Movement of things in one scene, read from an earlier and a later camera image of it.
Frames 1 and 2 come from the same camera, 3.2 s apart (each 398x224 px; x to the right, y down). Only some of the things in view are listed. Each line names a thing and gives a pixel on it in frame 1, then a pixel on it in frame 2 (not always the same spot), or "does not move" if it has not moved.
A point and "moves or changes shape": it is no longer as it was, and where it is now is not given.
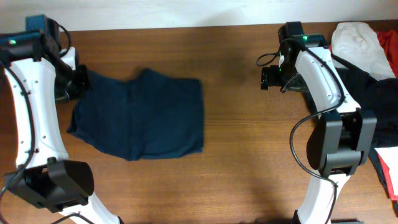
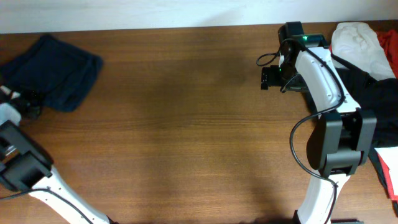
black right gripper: (266, 78) does not move
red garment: (390, 39) does not move
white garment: (359, 43) does not move
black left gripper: (81, 79) → (28, 104)
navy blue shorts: (152, 115) moves or changes shape
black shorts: (380, 96) does not move
